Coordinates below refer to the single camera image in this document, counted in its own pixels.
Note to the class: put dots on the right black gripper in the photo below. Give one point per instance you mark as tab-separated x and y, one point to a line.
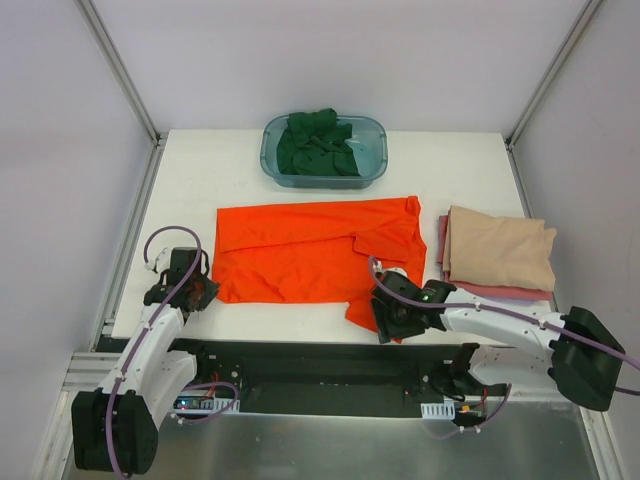
388	317

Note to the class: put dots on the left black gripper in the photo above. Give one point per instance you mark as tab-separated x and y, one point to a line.
201	291

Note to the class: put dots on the orange t shirt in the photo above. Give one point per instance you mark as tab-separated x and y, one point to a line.
300	272

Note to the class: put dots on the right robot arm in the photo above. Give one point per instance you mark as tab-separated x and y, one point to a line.
573	353

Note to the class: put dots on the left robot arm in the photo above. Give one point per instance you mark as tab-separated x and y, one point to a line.
116	425

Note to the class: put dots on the beige folded t shirt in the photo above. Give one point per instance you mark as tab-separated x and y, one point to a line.
498	251

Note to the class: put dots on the teal plastic bin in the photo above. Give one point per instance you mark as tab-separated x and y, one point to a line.
369	144

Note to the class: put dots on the dark green t shirt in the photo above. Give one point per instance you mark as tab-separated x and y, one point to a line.
316	144

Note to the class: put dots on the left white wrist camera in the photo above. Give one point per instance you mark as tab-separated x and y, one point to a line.
160	262

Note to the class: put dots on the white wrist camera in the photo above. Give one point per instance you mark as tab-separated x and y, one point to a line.
160	262
380	269

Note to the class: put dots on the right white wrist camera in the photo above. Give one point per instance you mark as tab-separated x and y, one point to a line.
380	269

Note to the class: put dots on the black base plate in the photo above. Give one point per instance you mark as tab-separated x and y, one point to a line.
383	381

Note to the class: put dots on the right white cable duct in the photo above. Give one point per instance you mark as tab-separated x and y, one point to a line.
438	411

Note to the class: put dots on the white cable duct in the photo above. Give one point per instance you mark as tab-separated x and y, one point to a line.
438	411
189	405

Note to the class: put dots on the left white cable duct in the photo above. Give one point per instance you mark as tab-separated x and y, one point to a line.
189	405

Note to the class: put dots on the right aluminium frame post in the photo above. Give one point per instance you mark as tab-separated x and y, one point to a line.
576	32

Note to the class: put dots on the aluminium frame post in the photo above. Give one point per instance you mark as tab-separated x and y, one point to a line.
109	50
576	32

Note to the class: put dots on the left aluminium frame post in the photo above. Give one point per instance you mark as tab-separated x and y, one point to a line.
109	50

